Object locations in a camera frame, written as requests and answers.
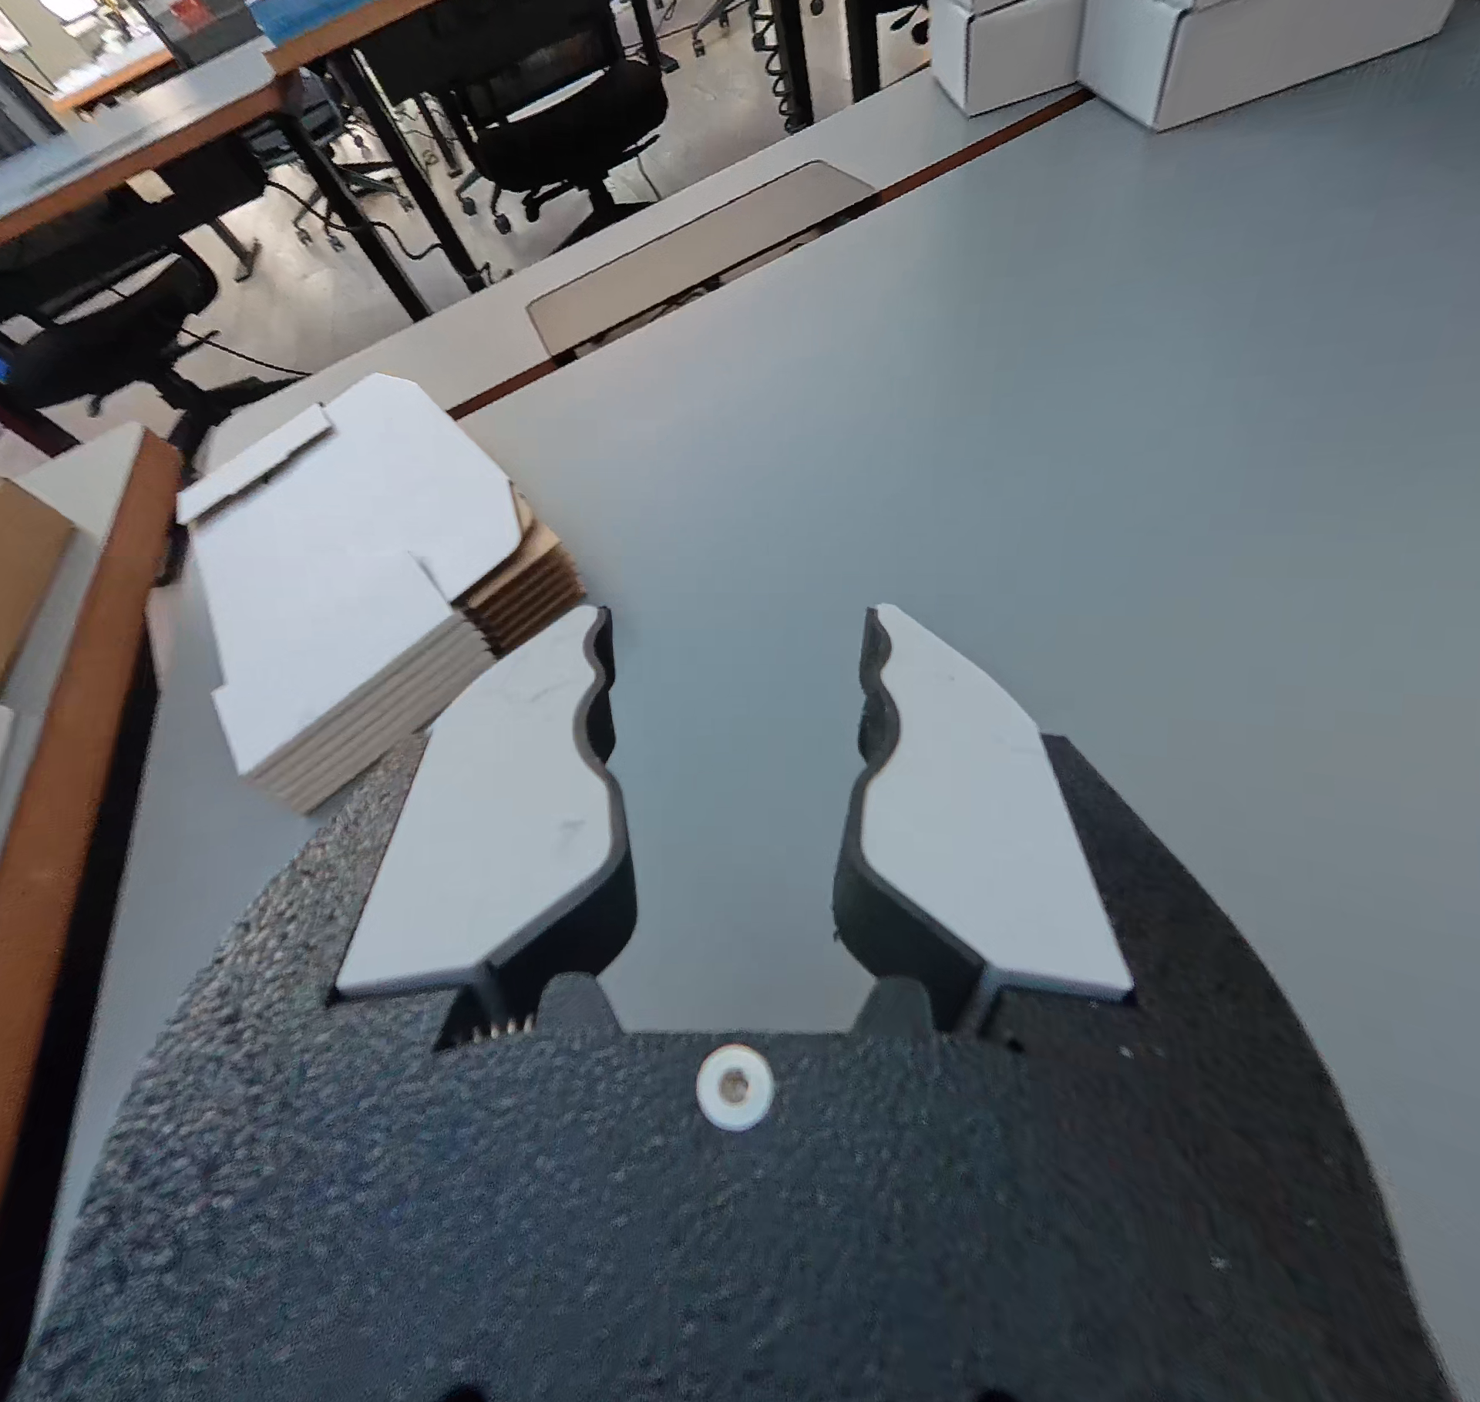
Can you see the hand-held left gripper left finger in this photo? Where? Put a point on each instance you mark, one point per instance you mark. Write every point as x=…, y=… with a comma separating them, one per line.
x=485, y=836

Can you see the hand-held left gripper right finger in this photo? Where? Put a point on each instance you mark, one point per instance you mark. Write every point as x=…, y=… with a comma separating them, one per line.
x=982, y=836

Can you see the stack of cardboard sheets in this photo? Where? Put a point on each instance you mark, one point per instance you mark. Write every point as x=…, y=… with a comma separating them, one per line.
x=347, y=593

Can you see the black metal desk leg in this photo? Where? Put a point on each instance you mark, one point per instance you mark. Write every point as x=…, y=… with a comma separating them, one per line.
x=792, y=4
x=861, y=4

